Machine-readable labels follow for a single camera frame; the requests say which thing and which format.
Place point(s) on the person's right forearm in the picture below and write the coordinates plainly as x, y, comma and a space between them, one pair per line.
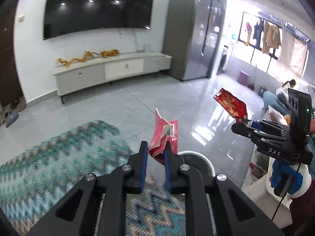
305, 184

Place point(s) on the small red gold-print wrapper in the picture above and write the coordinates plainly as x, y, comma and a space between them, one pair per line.
230, 103

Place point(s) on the hanging beige shirt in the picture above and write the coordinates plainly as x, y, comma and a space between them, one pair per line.
272, 36

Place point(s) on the person's dark red clothing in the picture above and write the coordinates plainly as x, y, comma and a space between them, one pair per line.
304, 216

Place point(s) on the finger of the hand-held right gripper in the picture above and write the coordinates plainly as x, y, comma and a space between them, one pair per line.
256, 136
258, 124

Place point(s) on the short golden dragon ornament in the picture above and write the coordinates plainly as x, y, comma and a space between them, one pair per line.
109, 53

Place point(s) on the pink snack packet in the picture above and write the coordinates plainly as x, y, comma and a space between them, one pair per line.
160, 135

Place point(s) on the grey white TV cabinet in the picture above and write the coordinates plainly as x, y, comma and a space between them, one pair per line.
98, 75

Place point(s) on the grey steel refrigerator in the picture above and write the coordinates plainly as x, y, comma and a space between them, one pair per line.
189, 34

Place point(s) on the person's right hand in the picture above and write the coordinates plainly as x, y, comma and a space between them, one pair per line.
296, 182

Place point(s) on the wall switch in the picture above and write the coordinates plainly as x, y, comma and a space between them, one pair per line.
21, 18

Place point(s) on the hanging dark garment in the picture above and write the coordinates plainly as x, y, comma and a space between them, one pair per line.
257, 33

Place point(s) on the white side table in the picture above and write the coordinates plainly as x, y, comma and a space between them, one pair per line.
258, 189

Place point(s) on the black wall television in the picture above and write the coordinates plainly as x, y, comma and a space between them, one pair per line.
98, 7

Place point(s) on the white trash bin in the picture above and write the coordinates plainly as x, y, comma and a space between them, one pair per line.
196, 161

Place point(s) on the dark brown door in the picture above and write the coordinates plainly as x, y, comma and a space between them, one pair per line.
8, 61

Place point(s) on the hanging red garment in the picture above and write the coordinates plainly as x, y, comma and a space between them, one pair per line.
248, 33

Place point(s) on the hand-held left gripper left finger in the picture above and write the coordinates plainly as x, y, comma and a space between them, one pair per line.
144, 172

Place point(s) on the grey slipper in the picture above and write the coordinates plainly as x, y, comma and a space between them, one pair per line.
11, 119

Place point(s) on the long golden dragon ornament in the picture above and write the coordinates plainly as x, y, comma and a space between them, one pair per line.
76, 60

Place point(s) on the black shoe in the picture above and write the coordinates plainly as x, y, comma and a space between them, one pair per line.
15, 104

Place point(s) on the zigzag woven rug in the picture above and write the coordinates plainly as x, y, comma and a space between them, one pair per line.
49, 157

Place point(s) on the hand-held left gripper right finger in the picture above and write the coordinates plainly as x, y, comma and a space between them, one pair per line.
167, 172

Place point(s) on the white washing machine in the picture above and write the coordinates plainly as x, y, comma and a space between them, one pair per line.
224, 57

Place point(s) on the purple stool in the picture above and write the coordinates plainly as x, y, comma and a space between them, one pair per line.
243, 77

